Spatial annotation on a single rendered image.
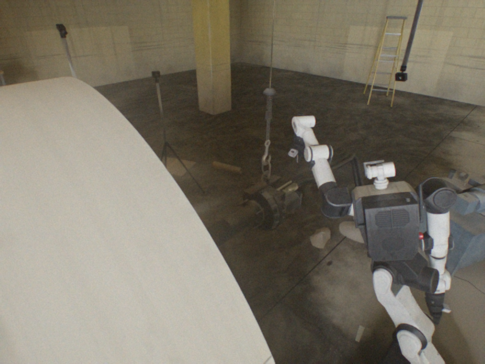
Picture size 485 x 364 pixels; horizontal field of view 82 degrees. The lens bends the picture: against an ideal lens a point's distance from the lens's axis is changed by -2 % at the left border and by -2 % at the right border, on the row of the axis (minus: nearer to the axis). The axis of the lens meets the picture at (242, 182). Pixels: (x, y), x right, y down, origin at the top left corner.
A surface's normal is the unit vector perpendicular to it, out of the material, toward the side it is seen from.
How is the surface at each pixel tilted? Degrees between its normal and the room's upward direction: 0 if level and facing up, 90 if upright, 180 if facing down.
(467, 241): 90
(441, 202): 79
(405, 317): 90
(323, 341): 0
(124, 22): 90
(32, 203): 27
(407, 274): 90
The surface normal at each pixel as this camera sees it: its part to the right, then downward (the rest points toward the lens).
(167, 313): 0.51, -0.31
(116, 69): 0.70, 0.37
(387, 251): -0.19, 0.57
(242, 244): 0.00, -0.85
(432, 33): -0.71, 0.37
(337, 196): -0.07, -0.51
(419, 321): 0.32, -0.57
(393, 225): -0.25, 0.34
